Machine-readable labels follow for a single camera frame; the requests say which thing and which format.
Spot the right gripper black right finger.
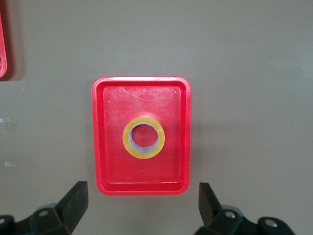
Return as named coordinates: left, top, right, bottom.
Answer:
left=195, top=182, right=294, bottom=235

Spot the empty red plastic tray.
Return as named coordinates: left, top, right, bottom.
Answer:
left=91, top=76, right=193, bottom=196

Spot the red tray holding fittings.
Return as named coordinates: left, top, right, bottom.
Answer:
left=0, top=9, right=8, bottom=80

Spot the yellow packing tape roll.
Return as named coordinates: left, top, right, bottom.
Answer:
left=122, top=117, right=166, bottom=160

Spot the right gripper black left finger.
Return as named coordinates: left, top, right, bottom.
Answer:
left=0, top=181, right=89, bottom=235

